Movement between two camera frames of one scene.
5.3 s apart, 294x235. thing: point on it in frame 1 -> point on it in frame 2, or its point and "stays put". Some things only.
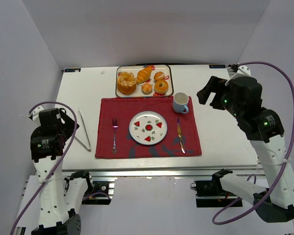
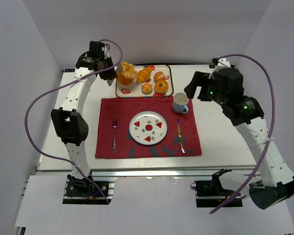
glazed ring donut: (162, 89) stays put
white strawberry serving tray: (140, 81) stays put
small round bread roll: (146, 88) stays put
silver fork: (114, 126) stays put
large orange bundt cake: (127, 82) -> (126, 74)
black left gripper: (70, 123) -> (108, 73)
